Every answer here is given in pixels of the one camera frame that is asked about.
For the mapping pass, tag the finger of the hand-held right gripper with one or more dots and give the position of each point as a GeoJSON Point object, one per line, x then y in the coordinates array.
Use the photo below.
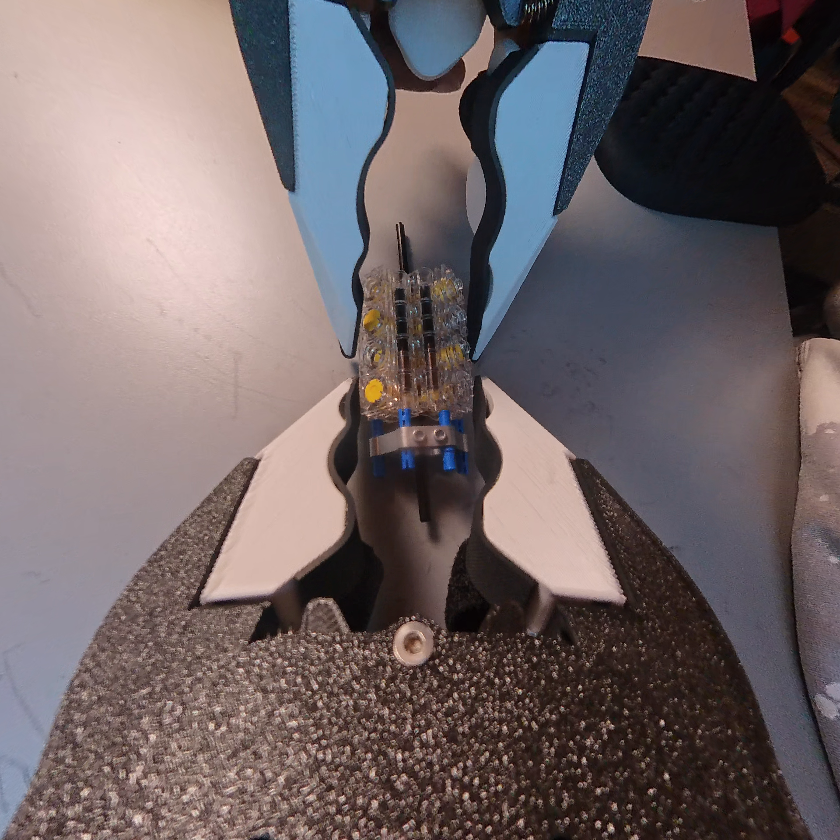
{"type": "Point", "coordinates": [531, 164]}
{"type": "Point", "coordinates": [334, 131]}

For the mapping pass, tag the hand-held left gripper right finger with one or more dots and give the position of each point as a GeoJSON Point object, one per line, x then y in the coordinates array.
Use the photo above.
{"type": "Point", "coordinates": [551, 525]}

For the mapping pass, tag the person's right hand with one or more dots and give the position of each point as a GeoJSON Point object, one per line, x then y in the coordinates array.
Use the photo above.
{"type": "Point", "coordinates": [433, 85]}

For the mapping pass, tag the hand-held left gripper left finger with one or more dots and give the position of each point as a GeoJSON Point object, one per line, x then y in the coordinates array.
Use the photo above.
{"type": "Point", "coordinates": [282, 525]}

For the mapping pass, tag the black office chair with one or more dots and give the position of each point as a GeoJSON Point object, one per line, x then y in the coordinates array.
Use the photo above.
{"type": "Point", "coordinates": [709, 144]}

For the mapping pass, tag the grey beam frame with holes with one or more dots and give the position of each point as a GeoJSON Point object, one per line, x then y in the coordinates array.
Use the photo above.
{"type": "Point", "coordinates": [426, 438]}

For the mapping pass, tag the blue connector pin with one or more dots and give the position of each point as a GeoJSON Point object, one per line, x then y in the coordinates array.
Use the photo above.
{"type": "Point", "coordinates": [462, 459]}
{"type": "Point", "coordinates": [447, 420]}
{"type": "Point", "coordinates": [377, 466]}
{"type": "Point", "coordinates": [405, 420]}

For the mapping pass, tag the clear block with yellow pistons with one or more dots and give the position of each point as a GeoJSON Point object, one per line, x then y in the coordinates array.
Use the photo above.
{"type": "Point", "coordinates": [377, 354]}

